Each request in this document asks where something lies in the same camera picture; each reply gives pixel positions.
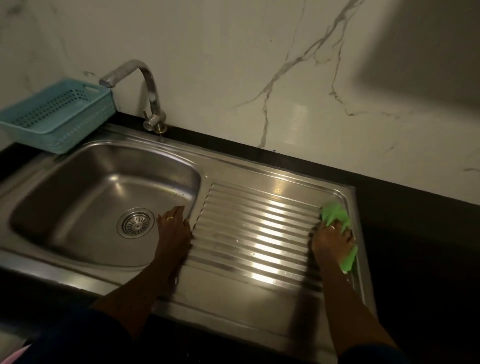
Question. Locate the round sink drain strainer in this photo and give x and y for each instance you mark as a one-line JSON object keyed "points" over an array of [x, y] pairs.
{"points": [[135, 222]]}

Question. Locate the person's right fingers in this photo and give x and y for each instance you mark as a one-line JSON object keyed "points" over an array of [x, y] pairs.
{"points": [[337, 229]]}

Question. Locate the person's left fingers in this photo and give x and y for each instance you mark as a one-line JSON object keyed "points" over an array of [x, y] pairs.
{"points": [[172, 217]]}

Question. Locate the person's left hand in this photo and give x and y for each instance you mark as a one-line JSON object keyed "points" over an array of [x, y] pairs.
{"points": [[173, 236]]}

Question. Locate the chrome faucet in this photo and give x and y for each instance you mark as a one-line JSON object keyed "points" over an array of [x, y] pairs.
{"points": [[148, 93]]}

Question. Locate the person's right forearm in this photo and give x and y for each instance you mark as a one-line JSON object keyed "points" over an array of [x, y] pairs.
{"points": [[350, 311]]}

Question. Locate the stainless steel sink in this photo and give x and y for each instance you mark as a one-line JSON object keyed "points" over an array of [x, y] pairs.
{"points": [[210, 232]]}

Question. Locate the blue plastic basket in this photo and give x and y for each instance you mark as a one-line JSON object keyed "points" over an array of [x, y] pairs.
{"points": [[56, 112]]}

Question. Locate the green cleaning cloth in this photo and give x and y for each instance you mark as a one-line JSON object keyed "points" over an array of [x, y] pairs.
{"points": [[339, 215]]}

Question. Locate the person's right hand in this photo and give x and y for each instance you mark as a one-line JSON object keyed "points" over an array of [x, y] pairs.
{"points": [[332, 243]]}

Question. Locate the person's left forearm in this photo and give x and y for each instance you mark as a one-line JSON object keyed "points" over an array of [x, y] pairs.
{"points": [[138, 290]]}

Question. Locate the dark blue sleeve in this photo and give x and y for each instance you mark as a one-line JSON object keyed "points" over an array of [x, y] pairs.
{"points": [[71, 339]]}

